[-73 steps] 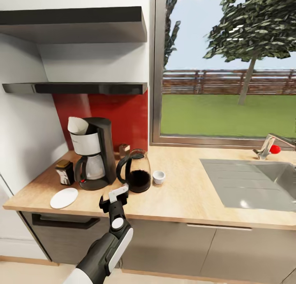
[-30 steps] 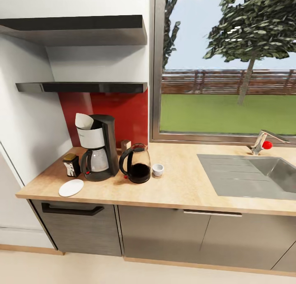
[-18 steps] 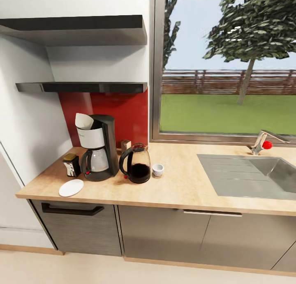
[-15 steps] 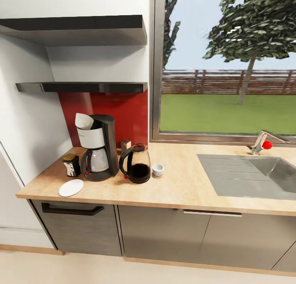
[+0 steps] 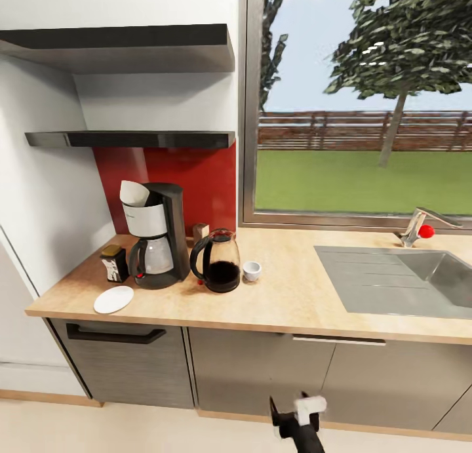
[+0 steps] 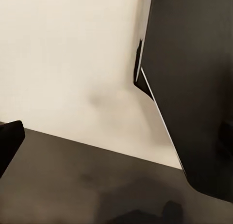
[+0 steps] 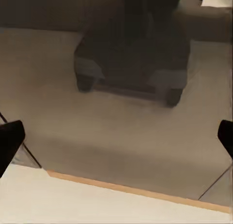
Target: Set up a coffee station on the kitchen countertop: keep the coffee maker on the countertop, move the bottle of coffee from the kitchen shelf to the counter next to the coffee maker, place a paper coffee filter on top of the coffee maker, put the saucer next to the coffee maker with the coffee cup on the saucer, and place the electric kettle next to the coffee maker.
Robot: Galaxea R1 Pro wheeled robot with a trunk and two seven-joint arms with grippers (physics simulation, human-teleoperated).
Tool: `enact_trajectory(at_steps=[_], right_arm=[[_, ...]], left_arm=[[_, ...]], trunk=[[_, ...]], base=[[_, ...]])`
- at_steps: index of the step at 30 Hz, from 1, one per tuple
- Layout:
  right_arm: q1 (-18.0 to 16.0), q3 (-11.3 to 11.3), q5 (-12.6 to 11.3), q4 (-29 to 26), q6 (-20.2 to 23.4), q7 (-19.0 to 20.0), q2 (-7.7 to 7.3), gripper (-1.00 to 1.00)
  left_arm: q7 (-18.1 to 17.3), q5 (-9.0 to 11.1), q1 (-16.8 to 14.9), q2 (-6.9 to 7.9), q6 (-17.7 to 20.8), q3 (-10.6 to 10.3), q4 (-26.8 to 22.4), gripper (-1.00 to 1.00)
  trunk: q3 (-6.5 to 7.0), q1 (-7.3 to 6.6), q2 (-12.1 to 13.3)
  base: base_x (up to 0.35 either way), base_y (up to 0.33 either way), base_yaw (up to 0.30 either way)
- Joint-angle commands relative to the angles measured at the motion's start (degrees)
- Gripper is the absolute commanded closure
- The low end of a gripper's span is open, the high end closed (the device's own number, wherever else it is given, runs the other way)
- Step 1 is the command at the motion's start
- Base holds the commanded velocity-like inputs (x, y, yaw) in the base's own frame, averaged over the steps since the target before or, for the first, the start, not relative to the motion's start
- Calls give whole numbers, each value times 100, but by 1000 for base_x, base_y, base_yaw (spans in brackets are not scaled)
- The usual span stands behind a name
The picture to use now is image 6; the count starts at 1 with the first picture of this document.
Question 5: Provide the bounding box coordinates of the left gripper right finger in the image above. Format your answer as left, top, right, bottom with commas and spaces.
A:
217, 120, 233, 159

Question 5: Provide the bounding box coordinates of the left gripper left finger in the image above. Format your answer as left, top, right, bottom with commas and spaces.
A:
0, 120, 25, 178

